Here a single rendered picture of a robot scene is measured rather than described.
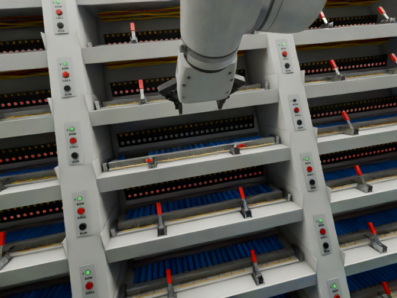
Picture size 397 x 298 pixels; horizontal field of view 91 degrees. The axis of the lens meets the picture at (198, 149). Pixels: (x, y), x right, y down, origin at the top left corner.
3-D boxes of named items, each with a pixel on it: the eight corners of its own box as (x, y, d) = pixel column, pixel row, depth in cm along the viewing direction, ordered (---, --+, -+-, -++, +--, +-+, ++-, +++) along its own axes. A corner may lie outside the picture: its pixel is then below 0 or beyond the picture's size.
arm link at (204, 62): (182, 61, 25) (182, 76, 28) (248, 54, 26) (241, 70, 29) (172, 12, 27) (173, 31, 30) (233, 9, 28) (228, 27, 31)
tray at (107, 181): (290, 159, 65) (290, 131, 62) (99, 193, 57) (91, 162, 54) (261, 146, 84) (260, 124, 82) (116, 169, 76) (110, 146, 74)
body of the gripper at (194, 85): (178, 70, 27) (179, 110, 38) (249, 62, 28) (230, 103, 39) (171, 28, 29) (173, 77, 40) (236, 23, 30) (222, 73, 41)
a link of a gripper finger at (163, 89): (155, 82, 33) (160, 100, 39) (199, 75, 34) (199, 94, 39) (155, 76, 34) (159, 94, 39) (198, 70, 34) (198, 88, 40)
